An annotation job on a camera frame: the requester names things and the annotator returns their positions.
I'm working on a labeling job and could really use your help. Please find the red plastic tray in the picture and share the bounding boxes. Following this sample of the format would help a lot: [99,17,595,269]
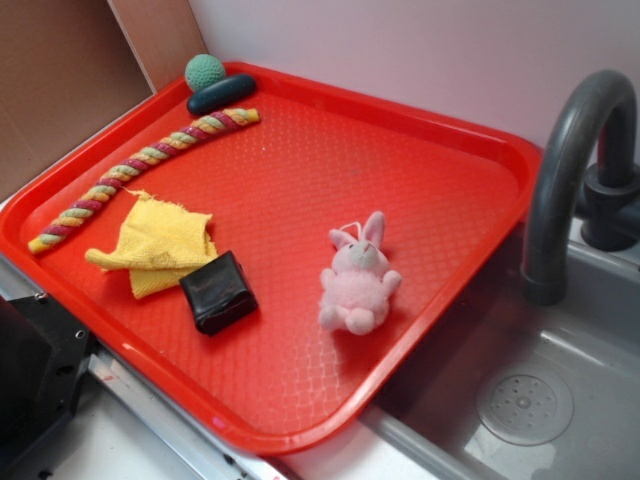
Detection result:
[1,63,541,456]

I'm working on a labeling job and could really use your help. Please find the pink plush bunny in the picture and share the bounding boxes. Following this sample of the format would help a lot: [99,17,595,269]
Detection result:
[318,211,402,336]

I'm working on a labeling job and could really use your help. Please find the black wrapped block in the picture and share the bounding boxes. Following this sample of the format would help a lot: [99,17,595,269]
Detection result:
[180,251,258,336]

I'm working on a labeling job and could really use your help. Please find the yellow cloth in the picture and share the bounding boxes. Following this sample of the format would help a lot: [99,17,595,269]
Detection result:
[85,190,218,300]

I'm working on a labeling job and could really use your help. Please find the dark oval stone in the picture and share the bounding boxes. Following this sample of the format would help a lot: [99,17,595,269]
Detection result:
[186,73,257,116]

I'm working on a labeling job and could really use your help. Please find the green textured ball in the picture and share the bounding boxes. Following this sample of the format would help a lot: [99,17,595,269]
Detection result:
[184,54,227,92]

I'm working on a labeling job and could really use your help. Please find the gray sink basin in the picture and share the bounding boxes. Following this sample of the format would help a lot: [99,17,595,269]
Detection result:
[362,232,639,479]

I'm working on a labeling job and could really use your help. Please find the gray toy faucet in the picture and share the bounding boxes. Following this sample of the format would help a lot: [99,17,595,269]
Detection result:
[521,70,639,306]

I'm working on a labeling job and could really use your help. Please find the brown cardboard panel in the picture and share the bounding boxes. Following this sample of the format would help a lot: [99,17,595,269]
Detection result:
[1,1,206,199]

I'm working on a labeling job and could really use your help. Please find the multicolored twisted rope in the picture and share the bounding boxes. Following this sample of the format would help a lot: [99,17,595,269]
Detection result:
[27,107,262,256]

